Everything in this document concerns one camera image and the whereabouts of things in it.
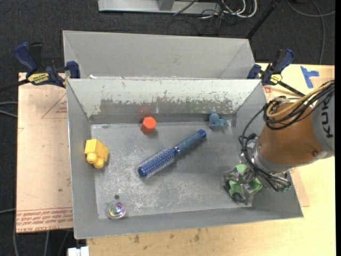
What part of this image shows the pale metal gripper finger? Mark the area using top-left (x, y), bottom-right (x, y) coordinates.
top-left (223, 168), bottom-right (248, 183)
top-left (233, 184), bottom-right (253, 206)

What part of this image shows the light green irregular object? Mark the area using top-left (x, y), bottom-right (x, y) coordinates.
top-left (228, 164), bottom-right (263, 197)

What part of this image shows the blue toy animal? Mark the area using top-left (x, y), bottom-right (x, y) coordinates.
top-left (208, 113), bottom-right (229, 130)

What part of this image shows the grey metal bin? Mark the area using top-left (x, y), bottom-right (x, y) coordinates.
top-left (62, 30), bottom-right (304, 240)

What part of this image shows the blue hairbrush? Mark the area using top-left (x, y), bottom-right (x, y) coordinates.
top-left (137, 129), bottom-right (207, 179)

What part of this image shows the orange hexagonal block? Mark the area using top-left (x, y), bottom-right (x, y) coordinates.
top-left (140, 116), bottom-right (158, 135)

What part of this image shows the clear swirl ball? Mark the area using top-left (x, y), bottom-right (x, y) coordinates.
top-left (105, 201), bottom-right (127, 220)

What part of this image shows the yellow toy block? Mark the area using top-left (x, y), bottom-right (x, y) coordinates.
top-left (84, 139), bottom-right (110, 169)

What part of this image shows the brown cardboard board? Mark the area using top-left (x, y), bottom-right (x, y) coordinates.
top-left (15, 72), bottom-right (311, 234)

